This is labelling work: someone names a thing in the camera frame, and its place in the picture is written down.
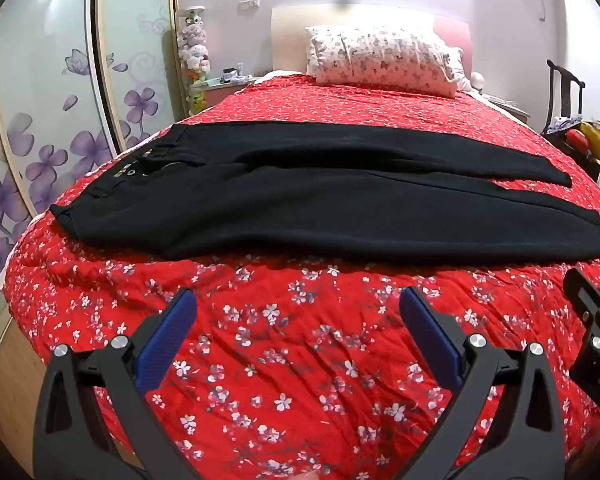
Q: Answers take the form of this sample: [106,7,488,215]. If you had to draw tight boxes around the stack of plush toys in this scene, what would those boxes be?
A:
[176,6,213,112]

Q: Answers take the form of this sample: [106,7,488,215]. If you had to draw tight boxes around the black wooden chair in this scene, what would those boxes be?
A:
[540,59,587,136]

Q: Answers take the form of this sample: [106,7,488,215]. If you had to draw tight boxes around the white floral pillow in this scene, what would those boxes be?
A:
[305,25,465,99]

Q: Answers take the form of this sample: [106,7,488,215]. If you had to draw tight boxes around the red plush toy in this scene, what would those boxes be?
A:
[566,130,593,159]

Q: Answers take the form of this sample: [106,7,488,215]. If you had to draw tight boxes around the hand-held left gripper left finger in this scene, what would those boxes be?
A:
[32,287,203,480]

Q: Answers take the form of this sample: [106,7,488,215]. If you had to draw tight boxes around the black pants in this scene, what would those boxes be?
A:
[50,122,600,263]

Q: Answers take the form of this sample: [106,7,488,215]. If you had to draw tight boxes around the flower print wardrobe doors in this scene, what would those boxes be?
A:
[0,0,181,372]

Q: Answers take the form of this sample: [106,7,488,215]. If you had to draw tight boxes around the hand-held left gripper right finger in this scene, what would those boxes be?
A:
[399,286,567,480]

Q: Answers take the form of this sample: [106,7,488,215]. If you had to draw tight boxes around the light wooden bedside table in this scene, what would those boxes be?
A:
[484,92,532,125]

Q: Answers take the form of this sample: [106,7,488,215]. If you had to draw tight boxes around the pink nightstand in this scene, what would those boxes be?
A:
[190,76,253,111]

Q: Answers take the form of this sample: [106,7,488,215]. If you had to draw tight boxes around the red floral bedspread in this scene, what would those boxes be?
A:
[2,72,600,480]

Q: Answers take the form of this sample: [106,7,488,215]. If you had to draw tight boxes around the small items on nightstand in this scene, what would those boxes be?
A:
[219,62,254,85]

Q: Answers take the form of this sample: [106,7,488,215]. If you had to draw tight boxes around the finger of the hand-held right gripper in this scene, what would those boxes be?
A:
[563,267,600,356]

